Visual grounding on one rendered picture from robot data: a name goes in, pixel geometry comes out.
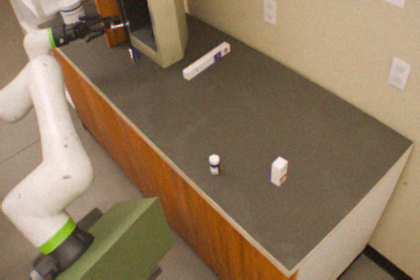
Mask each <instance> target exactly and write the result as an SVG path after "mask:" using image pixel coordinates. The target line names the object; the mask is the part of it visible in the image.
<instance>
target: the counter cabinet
mask: <svg viewBox="0 0 420 280"><path fill-rule="evenodd" d="M52 54H53V57H54V58H55V59H56V60H57V61H59V63H60V64H61V67H62V68H63V78H64V83H65V86H66V87H67V91H68V93H69V96H70V98H71V100H72V103H73V105H74V107H75V111H76V112H77V113H78V116H79V118H80V119H81V122H82V126H83V128H84V129H86V128H88V130H89V131H90V132H91V133H92V134H93V136H94V137H95V138H96V139H97V141H98V142H99V143H100V144H101V145H102V147H103V148H104V149H105V150H106V152H108V154H109V155H110V156H111V157H112V158H113V160H114V161H115V162H116V163H117V164H118V166H119V167H120V168H121V169H122V170H123V172H124V173H125V174H126V175H127V176H128V178H129V179H130V180H131V181H132V182H133V183H134V184H135V185H137V187H138V188H139V190H141V191H142V193H143V194H144V195H145V196H146V198H147V199H150V198H154V197H159V200H160V204H161V207H162V209H163V212H164V214H165V216H166V220H167V221H168V222H169V223H170V224H171V225H172V227H173V228H175V229H176V232H178V233H179V234H180V235H181V237H182V238H183V239H184V240H186V242H187V243H188V244H189V245H190V246H191V247H192V249H193V250H195V252H196V253H197V254H198V255H199V256H200V257H201V258H202V259H203V261H204V262H206V263H207V264H208V266H209V267H210V268H211V269H212V270H213V272H215V273H216V274H217V276H218V277H220V279H222V280H338V279H339V278H340V277H341V276H342V275H343V274H344V273H345V272H346V271H348V270H349V268H350V267H351V266H352V265H353V264H354V263H355V261H356V260H357V259H358V258H359V257H360V256H361V254H362V253H363V251H364V248H365V247H366V245H367V243H368V239H369V238H370V236H371V235H372V231H373V230H374V229H375V228H376V225H377V223H378V221H379V220H380V218H381V214H382V213H383V210H384V208H385V206H386V204H387V201H388V200H389V199H390V197H391V194H392V193H393V190H394V187H395V186H396V184H397V181H398V179H399V176H400V174H401V172H402V170H403V169H404V167H405V163H406V161H407V160H408V157H409V155H410V153H408V154H407V155H406V157H405V158H403V160H402V161H401V162H400V163H399V165H398V166H397V167H396V168H395V169H394V170H393V171H392V173H391V174H389V176H388V177H387V178H386V179H385V180H384V181H383V182H382V184H381V185H380V186H379V187H378V188H377V189H376V190H375V191H374V192H373V194H372V195H370V196H369V198H368V199H367V200H366V201H365V202H364V203H363V204H362V205H361V206H360V207H359V208H358V209H357V211H356V212H354V213H353V215H351V217H350V218H349V219H348V220H347V221H346V222H345V223H344V224H343V225H342V226H341V227H340V228H339V229H338V230H337V231H336V232H335V233H334V234H333V235H332V236H331V237H330V238H329V239H328V240H327V241H326V242H325V243H324V244H323V245H322V246H321V247H320V248H319V249H318V250H317V251H316V252H315V253H314V254H313V255H312V256H311V257H310V258H309V259H308V260H307V261H306V262H305V263H304V264H303V265H301V267H300V269H298V270H297V271H296V272H295V273H294V274H293V275H292V276H291V277H290V278H288V277H287V276H285V274H284V273H282V272H281V271H280V270H279V269H278V268H277V267H276V266H275V265H274V264H273V263H272V262H270V261H269V259H267V258H266V257H265V256H264V255H263V254H262V253H261V252H260V251H259V250H258V249H257V248H255V246H254V245H252V244H251V243H250V242H249V241H248V240H247V239H245V238H244V236H242V235H241V234H240V233H239V232H238V231H237V230H236V229H235V228H234V227H233V226H231V224H230V223H229V222H227V220H226V219H225V218H223V217H222V215H221V214H219V213H218V211H216V210H215V209H214V208H213V206H211V205H210V204H209V203H208V202H207V201H206V200H205V199H204V198H203V197H202V196H201V195H200V194H199V193H198V192H197V191H196V190H195V189H192V187H191V186H190V185H189V184H188V183H187V182H186V181H185V180H184V179H183V178H182V177H181V176H180V175H179V174H177V172H176V171H175V170H174V169H173V168H172V167H171V166H170V165H168V164H167V162H166V161H165V160H164V159H162V157H161V156H160V155H158V153H157V152H156V151H155V150H154V149H152V147H151V146H150V145H149V144H147V142H146V141H145V140H144V139H143V138H142V137H141V136H140V135H138V134H137V133H136V132H135V131H134V129H132V128H131V127H130V126H129V124H127V123H126V121H125V120H124V119H122V118H121V116H120V115H119V114H117V112H116V111H115V110H114V109H113V108H112V107H111V106H110V105H109V104H108V103H107V102H106V101H105V100H104V99H103V98H102V96H100V95H99V93H98V92H96V90H95V89H94V88H93V87H92V86H91V85H90V84H89V83H88V82H87V81H85V80H84V79H83V77H81V75H80V74H79V73H78V72H77V71H76V70H75V69H74V68H73V67H72V66H71V65H70V64H69V63H68V62H67V60H65V58H64V57H63V56H62V55H61V54H60V53H59V52H58V51H57V50H56V49H52ZM410 152H411V151H410Z"/></svg>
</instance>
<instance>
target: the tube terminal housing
mask: <svg viewBox="0 0 420 280"><path fill-rule="evenodd" d="M147 1H148V4H147V5H148V7H149V11H151V12H152V13H153V17H154V24H155V26H153V32H154V36H155V40H156V46H157V52H154V51H153V50H152V49H151V48H148V47H147V46H146V45H145V44H143V43H142V42H140V41H139V40H138V39H137V38H135V37H133V36H132V35H131V34H129V37H130V42H131V46H134V48H136V49H137V50H139V51H140V52H142V53H144V54H145V56H147V57H149V58H150V59H151V60H152V61H154V62H156V63H157V64H158V65H160V66H162V67H163V69H164V68H166V67H168V66H170V65H172V64H174V63H176V62H178V61H179V60H181V59H183V55H184V52H185V49H186V45H187V42H188V26H187V21H186V15H185V5H184V0H147Z"/></svg>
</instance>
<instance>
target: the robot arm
mask: <svg viewBox="0 0 420 280"><path fill-rule="evenodd" d="M87 20H93V21H91V22H86V23H84V22H83V21H87ZM118 20H119V21H118ZM114 21H115V22H114ZM101 22H103V23H105V24H104V25H103V26H99V27H94V28H88V27H90V26H93V25H97V24H99V23H101ZM111 22H114V25H118V24H122V23H121V21H120V18H119V15H116V16H112V17H111V16H107V17H102V16H101V14H99V15H89V16H83V15H80V16H78V21H77V22H75V23H71V24H67V25H64V24H60V25H57V26H55V27H52V28H48V29H44V30H33V31H30V32H29V33H28V34H27V35H26V36H25V37H24V41H23V46H24V47H25V50H26V53H27V55H28V58H29V59H30V62H29V63H27V66H25V67H24V69H23V70H22V71H21V72H20V74H19V75H18V76H17V77H16V78H15V79H14V80H13V81H12V82H10V83H9V84H8V85H7V86H5V88H3V90H1V91H0V119H1V120H3V121H6V122H8V123H17V122H19V121H20V120H22V119H23V118H24V117H25V116H26V115H27V114H28V112H29V111H30V110H31V109H33V107H34V106H35V110H36V113H37V121H38V125H39V134H40V138H41V144H42V152H43V161H42V162H41V164H40V165H39V166H38V167H37V168H35V170H33V171H32V172H31V173H30V174H28V176H26V177H25V178H24V179H23V180H22V181H21V182H19V184H17V185H16V187H14V188H13V189H12V190H11V191H10V192H9V193H8V195H7V196H6V198H5V199H4V201H3V203H2V210H3V213H4V214H5V215H6V216H7V217H8V218H9V220H10V221H12V223H13V224H14V225H15V226H16V227H17V228H18V229H19V230H20V232H21V233H22V234H23V235H24V236H25V237H26V238H27V240H29V241H30V243H32V244H33V246H34V247H35V248H36V249H38V250H39V251H41V252H42V253H44V254H43V255H41V256H40V257H39V258H38V259H37V260H35V261H34V264H33V268H34V270H33V271H32V272H31V273H30V275H31V276H32V277H30V279H28V280H53V279H55V277H56V275H57V274H59V273H62V272H63V271H65V270H66V269H68V267H70V266H71V265H73V263H75V261H77V260H78V259H79V258H81V257H82V255H83V253H85V251H86V250H88V248H89V247H90V245H91V244H92V242H93V241H94V240H95V237H94V236H93V235H92V233H87V232H85V231H83V230H82V229H81V228H78V227H77V225H76V224H74V222H73V220H72V218H71V216H69V214H68V213H67V212H66V211H65V210H64V209H65V208H66V207H67V206H68V205H70V203H72V202H73V201H74V200H75V199H77V198H78V197H80V196H81V194H83V193H84V192H85V191H87V190H88V189H89V187H90V186H91V184H92V182H93V180H94V168H93V163H92V161H91V159H90V158H89V155H88V154H87V152H86V151H85V148H84V146H83V144H82V142H81V139H80V137H79V134H78V132H77V130H76V128H75V125H74V123H73V121H72V116H71V114H70V111H69V106H68V103H67V96H66V93H65V85H64V78H63V68H62V67H61V64H60V63H59V61H57V60H56V59H55V58H53V56H52V49H55V48H58V47H61V46H64V45H68V44H69V42H70V41H74V40H77V39H80V38H81V39H84V41H85V42H86V43H88V42H89V41H90V40H93V39H95V38H97V37H100V36H102V35H105V34H106V30H107V29H111ZM91 33H94V34H92V35H91V36H89V37H86V35H87V34H91Z"/></svg>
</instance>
